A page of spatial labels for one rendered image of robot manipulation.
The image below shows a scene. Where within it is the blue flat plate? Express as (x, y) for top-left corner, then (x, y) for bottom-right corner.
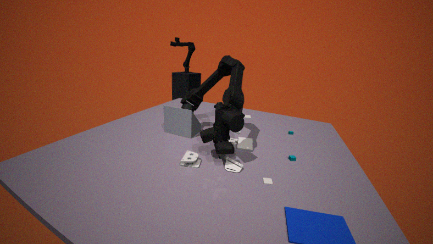
(284, 207), (356, 244)

